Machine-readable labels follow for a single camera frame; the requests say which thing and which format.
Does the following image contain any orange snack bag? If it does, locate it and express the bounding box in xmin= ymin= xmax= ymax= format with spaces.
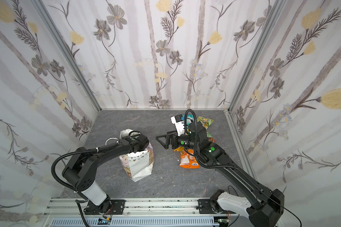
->
xmin=179 ymin=149 xmax=200 ymax=169

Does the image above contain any teal snack packet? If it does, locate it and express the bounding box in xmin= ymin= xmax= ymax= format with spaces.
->
xmin=181 ymin=114 xmax=194 ymax=126

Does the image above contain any green yellow snack bag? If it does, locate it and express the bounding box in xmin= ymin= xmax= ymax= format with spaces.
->
xmin=197 ymin=116 xmax=214 ymax=129

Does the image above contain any white cartoon paper gift bag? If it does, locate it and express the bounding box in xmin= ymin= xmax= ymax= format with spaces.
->
xmin=119 ymin=142 xmax=154 ymax=182

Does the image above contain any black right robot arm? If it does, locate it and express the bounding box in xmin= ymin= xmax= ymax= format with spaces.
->
xmin=156 ymin=122 xmax=285 ymax=227

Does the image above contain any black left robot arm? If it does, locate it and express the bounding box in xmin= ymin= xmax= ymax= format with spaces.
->
xmin=62 ymin=134 xmax=149 ymax=215

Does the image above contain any yellow snack packet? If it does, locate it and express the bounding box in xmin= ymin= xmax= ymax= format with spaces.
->
xmin=174 ymin=147 xmax=184 ymax=152

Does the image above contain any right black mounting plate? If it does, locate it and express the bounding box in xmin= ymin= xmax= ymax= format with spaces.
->
xmin=198 ymin=199 xmax=215 ymax=214

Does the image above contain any black mounting plate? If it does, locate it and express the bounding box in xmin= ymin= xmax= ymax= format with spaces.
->
xmin=83 ymin=200 xmax=125 ymax=216
xmin=198 ymin=199 xmax=215 ymax=214

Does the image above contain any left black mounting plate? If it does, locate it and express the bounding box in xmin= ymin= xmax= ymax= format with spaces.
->
xmin=83 ymin=200 xmax=125 ymax=216

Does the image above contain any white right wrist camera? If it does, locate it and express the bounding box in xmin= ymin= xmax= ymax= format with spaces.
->
xmin=171 ymin=114 xmax=185 ymax=136

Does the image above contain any white slotted cable duct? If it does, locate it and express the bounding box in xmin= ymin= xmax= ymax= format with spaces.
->
xmin=49 ymin=217 xmax=217 ymax=227

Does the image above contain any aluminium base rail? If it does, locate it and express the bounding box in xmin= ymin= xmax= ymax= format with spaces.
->
xmin=39 ymin=198 xmax=253 ymax=227

